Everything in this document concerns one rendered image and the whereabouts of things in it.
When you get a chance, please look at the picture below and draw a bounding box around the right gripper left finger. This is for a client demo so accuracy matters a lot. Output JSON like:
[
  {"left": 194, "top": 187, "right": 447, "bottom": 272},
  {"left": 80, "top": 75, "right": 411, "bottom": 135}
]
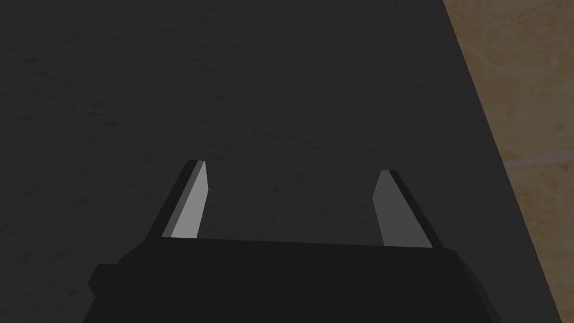
[{"left": 145, "top": 159, "right": 209, "bottom": 240}]

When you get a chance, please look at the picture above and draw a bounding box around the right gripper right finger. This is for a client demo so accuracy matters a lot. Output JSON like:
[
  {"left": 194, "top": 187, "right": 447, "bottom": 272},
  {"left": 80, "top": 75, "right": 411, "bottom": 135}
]
[{"left": 372, "top": 170, "right": 445, "bottom": 250}]

